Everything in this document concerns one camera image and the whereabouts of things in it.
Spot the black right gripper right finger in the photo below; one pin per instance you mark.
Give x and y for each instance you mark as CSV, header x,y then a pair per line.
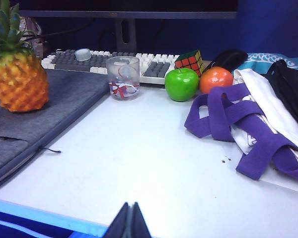
x,y
140,225

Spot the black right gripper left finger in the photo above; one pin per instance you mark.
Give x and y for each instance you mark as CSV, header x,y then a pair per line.
x,y
121,225

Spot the orange plastic pineapple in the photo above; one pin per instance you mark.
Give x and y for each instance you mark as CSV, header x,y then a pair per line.
x,y
20,81

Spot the purple and white tote bag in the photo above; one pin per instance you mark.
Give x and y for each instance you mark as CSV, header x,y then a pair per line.
x,y
223,116

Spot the gray laptop sleeve bag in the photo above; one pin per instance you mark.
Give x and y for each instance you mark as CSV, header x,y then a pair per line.
x,y
52,104

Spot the green apple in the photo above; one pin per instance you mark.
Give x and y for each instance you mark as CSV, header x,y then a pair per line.
x,y
181,84

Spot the clear glass with red print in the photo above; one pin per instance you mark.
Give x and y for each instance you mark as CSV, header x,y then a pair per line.
x,y
123,74

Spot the orange fruit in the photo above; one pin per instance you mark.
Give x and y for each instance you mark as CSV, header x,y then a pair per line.
x,y
216,79

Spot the Rubik's cube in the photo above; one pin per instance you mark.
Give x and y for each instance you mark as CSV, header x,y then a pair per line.
x,y
188,62

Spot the white and gray keyboard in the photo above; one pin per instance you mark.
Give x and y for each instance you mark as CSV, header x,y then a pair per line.
x,y
64,60

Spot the small clear round cap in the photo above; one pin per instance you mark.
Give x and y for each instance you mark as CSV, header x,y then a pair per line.
x,y
82,55

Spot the gray monitor stand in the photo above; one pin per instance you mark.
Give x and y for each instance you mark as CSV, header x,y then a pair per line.
x,y
118,37

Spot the black computer mouse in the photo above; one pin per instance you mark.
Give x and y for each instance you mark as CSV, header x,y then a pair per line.
x,y
229,58

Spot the teal patterned cloth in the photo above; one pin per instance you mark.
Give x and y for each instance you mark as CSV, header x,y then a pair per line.
x,y
258,59

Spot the black computer monitor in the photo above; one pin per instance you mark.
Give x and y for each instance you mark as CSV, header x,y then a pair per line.
x,y
114,5

